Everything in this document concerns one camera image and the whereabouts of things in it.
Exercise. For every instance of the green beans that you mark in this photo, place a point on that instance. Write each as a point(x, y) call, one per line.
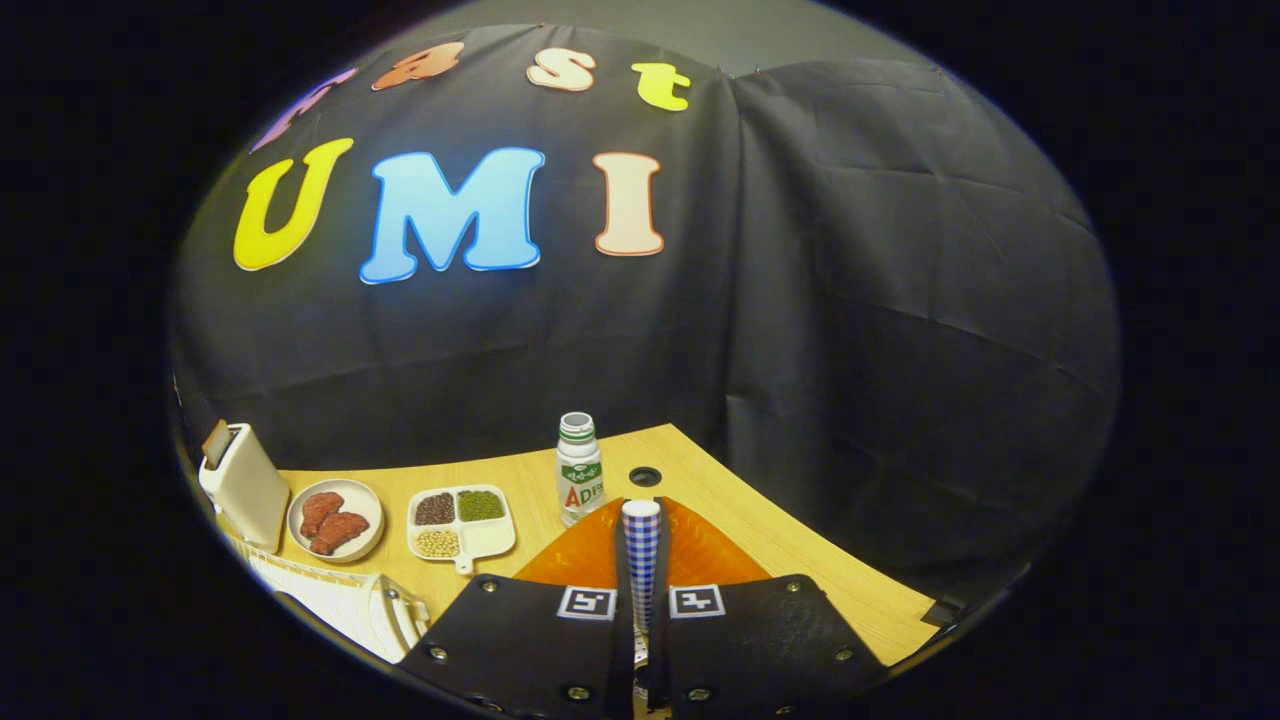
point(481, 505)

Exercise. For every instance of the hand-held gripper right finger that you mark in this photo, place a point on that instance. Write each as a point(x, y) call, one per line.
point(660, 650)

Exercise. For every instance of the small beige plate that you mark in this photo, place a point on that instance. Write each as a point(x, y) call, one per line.
point(365, 500)

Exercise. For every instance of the yellow soybeans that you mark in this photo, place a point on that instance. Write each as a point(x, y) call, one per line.
point(437, 543)

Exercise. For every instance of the toast slice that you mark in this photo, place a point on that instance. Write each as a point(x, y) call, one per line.
point(215, 443)

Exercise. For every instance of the white toaster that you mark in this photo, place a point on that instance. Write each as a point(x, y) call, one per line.
point(250, 495)

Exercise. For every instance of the red meat piece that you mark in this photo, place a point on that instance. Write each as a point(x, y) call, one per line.
point(318, 510)
point(340, 530)

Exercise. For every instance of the white divided dish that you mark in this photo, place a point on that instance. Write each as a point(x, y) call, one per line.
point(488, 540)

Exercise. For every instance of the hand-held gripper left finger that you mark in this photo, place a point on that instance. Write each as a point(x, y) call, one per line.
point(622, 650)

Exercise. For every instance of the dark brown beans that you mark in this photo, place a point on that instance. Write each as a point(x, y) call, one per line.
point(435, 509)

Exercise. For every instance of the white drink bottle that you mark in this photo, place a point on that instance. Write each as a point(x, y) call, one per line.
point(579, 470)

